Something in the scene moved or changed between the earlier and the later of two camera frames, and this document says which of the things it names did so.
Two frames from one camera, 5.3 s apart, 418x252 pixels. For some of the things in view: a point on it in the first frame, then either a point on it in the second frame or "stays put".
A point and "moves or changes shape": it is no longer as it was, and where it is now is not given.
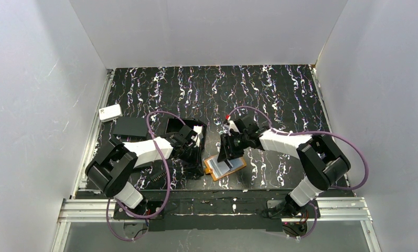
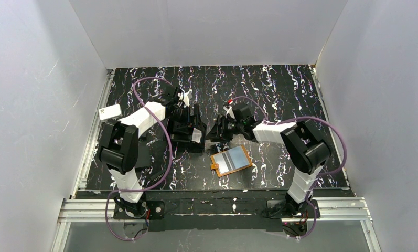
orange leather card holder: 218,169 moves or changes shape
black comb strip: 154,177 stays put
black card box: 175,124 stays put
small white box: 110,112 stays put
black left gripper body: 190,139 → 186,130
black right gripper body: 230,142 → 219,128
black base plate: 215,209 stays put
